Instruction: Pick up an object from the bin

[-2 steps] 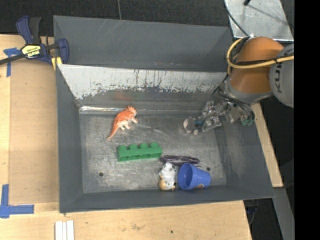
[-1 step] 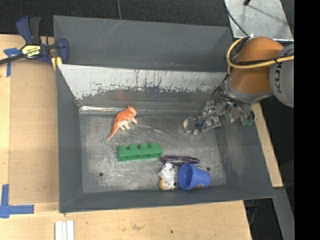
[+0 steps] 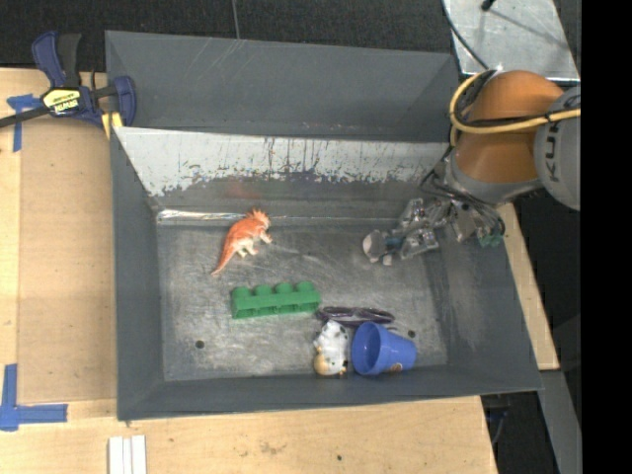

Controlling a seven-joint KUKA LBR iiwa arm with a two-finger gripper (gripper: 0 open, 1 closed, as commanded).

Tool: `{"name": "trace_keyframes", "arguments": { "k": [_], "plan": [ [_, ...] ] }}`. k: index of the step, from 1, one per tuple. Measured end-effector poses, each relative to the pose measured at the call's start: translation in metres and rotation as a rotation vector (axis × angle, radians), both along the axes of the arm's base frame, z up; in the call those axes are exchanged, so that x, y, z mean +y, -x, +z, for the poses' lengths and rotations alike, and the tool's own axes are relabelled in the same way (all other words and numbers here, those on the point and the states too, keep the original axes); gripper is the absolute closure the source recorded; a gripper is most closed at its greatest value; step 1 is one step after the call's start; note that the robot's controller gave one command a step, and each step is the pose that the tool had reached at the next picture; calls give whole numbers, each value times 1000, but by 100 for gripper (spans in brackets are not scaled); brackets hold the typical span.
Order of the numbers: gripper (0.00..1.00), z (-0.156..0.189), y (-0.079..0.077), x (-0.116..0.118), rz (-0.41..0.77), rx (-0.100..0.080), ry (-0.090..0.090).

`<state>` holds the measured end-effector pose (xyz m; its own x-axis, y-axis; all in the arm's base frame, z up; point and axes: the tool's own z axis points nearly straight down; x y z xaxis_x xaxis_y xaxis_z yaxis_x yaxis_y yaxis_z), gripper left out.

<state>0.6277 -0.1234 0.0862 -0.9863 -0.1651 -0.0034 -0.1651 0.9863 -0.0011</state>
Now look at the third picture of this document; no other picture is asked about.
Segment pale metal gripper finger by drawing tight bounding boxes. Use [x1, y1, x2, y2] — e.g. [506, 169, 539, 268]
[361, 197, 436, 265]
[380, 229, 441, 268]

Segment purple sunglasses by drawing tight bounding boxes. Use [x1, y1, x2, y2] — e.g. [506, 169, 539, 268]
[315, 305, 396, 327]

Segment blue plastic cup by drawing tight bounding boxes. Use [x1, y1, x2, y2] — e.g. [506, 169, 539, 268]
[350, 320, 419, 377]

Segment white spotted toy cow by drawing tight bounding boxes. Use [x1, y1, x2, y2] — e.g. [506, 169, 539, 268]
[312, 319, 354, 378]

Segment green toy building brick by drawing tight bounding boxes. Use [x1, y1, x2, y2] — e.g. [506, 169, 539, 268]
[229, 280, 323, 321]

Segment orange toy dinosaur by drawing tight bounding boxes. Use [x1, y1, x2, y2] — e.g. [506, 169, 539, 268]
[210, 207, 275, 277]

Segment grey metal bin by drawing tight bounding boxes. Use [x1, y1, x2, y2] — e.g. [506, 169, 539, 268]
[103, 30, 545, 422]

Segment pale wood board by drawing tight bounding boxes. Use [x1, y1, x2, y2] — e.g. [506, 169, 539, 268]
[17, 116, 120, 406]

